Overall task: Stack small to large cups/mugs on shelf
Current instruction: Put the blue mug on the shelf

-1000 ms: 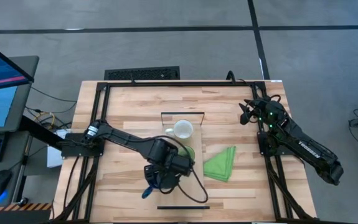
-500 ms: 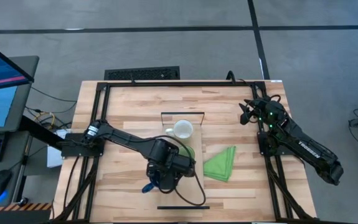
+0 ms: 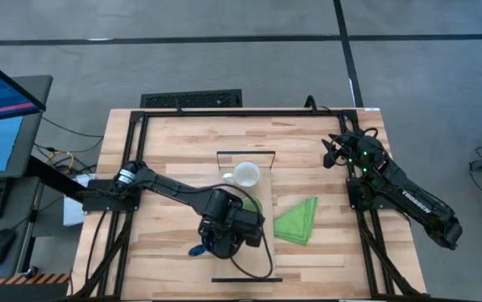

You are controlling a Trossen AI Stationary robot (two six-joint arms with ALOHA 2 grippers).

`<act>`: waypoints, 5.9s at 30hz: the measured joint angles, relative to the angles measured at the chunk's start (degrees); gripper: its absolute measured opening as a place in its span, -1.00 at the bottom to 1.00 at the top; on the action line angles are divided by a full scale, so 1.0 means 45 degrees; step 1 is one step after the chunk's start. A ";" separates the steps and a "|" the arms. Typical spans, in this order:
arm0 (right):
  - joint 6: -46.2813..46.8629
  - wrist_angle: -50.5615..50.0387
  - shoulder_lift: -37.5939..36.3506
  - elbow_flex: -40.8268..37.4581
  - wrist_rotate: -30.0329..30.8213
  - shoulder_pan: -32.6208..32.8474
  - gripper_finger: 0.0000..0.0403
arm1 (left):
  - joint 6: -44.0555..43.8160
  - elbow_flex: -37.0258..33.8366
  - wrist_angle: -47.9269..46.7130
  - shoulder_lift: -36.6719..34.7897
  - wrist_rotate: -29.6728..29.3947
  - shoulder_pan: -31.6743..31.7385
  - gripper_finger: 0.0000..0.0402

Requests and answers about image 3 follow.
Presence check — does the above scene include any white paper sheet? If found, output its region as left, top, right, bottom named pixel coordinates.
left=62, top=173, right=87, bottom=227

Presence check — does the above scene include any yellow cable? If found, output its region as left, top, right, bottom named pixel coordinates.
left=46, top=149, right=76, bottom=175

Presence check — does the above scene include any wooden shelf with black ends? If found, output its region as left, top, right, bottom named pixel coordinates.
left=210, top=149, right=284, bottom=284

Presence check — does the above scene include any black box with hazard stripes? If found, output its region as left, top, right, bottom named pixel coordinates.
left=0, top=273, right=71, bottom=302

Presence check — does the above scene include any black cable loop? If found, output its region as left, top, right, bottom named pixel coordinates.
left=304, top=95, right=322, bottom=114

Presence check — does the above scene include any folded green cloth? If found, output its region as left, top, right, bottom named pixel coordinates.
left=272, top=195, right=319, bottom=247

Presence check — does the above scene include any black monitor support beam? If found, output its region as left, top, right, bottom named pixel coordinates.
left=25, top=155, right=99, bottom=202

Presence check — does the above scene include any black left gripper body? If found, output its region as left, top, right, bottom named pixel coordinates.
left=198, top=207, right=266, bottom=259

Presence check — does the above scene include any green mug with white handle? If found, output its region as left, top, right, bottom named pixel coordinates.
left=241, top=195, right=264, bottom=214

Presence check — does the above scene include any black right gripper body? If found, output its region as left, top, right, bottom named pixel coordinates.
left=334, top=133, right=367, bottom=164

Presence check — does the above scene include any black aluminium table frame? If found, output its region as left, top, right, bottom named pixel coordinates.
left=70, top=107, right=430, bottom=301

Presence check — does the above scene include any white ceramic mug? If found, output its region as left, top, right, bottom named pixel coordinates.
left=222, top=161, right=262, bottom=189

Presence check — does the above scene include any black floor vent grille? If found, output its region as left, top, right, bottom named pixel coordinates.
left=139, top=88, right=244, bottom=109

